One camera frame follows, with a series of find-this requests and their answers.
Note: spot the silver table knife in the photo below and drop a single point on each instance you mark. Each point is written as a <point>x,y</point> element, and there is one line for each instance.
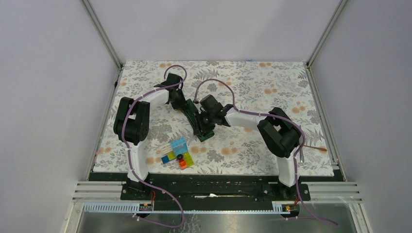
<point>301,157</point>

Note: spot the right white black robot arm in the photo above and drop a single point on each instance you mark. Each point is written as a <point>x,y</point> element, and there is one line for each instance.
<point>282,137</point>

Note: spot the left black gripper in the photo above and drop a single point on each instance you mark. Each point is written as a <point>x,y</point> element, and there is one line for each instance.
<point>180,105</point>

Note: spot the dark green cloth napkin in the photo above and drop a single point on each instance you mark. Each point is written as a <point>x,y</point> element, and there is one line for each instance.
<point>190,112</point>

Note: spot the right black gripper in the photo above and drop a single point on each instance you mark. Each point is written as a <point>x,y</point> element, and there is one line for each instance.
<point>204,128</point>

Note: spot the colourful toy brick assembly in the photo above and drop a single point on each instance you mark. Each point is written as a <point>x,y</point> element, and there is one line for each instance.
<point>177,150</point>

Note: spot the aluminium frame post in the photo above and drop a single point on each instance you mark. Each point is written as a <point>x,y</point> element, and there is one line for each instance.
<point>335,16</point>
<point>102,33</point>

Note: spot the copper spoon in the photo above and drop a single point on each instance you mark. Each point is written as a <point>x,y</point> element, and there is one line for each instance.
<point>317,148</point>

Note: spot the floral patterned table mat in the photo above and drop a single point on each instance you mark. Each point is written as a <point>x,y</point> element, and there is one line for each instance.
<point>253,86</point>

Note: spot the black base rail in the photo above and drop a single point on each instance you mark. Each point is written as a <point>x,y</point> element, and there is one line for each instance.
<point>225,193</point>

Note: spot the left aluminium frame post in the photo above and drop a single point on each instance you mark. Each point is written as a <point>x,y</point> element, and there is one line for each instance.
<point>102,33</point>

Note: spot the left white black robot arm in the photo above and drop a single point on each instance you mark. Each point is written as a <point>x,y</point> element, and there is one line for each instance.
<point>132,124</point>

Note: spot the right aluminium frame post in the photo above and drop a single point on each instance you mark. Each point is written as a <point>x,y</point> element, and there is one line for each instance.
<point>335,16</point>

